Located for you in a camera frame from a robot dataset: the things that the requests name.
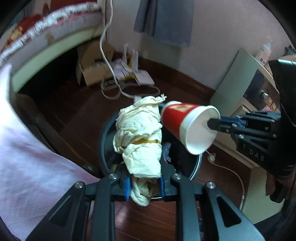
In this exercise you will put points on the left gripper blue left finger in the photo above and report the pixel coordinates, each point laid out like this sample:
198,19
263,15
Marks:
86,210

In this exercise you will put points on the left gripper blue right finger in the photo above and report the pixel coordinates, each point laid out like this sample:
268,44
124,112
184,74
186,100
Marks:
203,212

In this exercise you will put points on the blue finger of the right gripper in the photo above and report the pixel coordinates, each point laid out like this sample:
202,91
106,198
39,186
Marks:
229,120
219,125

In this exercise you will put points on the red paper cup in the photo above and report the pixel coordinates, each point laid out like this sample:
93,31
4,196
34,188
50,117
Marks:
189,124

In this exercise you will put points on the yellowish cloth wad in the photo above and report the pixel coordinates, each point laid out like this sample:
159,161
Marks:
138,139

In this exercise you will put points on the black trash bucket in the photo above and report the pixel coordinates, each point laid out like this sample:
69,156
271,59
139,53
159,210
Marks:
109,160

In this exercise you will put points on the person's right hand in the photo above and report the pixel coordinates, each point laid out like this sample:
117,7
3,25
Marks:
270,184

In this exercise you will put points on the beige bedside cabinet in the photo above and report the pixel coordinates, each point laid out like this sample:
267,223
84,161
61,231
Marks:
246,87

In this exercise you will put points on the white lotion pump bottle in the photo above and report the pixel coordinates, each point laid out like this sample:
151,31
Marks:
264,52

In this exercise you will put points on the white wifi router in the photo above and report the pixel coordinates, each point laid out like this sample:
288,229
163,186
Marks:
127,67

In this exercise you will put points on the grey curtain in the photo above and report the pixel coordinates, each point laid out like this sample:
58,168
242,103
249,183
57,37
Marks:
169,22

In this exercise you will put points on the cardboard box on floor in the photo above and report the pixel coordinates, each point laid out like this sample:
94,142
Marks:
91,67

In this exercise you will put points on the bed with floral mattress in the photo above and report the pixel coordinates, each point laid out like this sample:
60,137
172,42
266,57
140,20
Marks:
50,37

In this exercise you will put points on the red patterned blanket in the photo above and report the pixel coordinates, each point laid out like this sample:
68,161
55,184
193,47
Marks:
21,28

